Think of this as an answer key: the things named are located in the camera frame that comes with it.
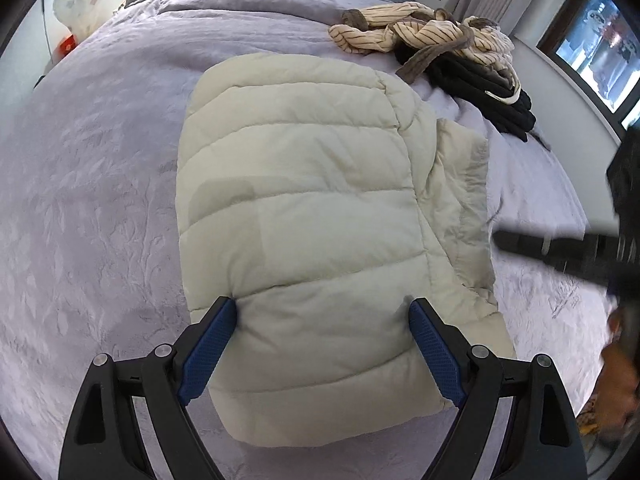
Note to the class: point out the person's right forearm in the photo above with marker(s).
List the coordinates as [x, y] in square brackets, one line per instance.
[622, 375]

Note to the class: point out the cream puffer jacket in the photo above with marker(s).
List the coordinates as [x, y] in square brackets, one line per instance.
[310, 200]

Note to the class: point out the red item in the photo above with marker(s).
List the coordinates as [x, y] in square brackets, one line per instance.
[67, 44]

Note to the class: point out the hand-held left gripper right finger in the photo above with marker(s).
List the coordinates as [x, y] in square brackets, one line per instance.
[435, 355]

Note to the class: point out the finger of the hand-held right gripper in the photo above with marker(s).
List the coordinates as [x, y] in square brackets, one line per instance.
[550, 250]

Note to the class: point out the lavender bed blanket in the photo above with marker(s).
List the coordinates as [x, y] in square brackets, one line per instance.
[100, 160]

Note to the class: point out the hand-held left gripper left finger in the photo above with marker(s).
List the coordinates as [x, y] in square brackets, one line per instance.
[207, 355]

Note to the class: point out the beige striped garment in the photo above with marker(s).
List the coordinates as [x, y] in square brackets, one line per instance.
[440, 32]

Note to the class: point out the black knit garment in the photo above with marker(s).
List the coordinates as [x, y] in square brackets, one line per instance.
[480, 80]

